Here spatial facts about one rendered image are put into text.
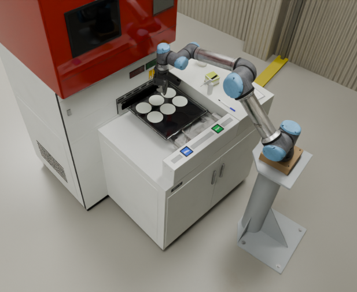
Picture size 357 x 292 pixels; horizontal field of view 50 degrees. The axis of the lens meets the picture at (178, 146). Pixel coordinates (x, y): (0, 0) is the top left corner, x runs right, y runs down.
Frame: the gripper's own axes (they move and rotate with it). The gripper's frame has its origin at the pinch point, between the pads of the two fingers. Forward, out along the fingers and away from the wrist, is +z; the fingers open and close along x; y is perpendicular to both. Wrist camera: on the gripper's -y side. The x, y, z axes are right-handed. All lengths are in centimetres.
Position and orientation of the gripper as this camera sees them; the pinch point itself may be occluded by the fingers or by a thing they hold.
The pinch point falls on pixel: (165, 93)
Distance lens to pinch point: 243.7
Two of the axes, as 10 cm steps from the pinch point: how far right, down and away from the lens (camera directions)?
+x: -2.5, 7.3, -6.4
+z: -0.5, 6.5, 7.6
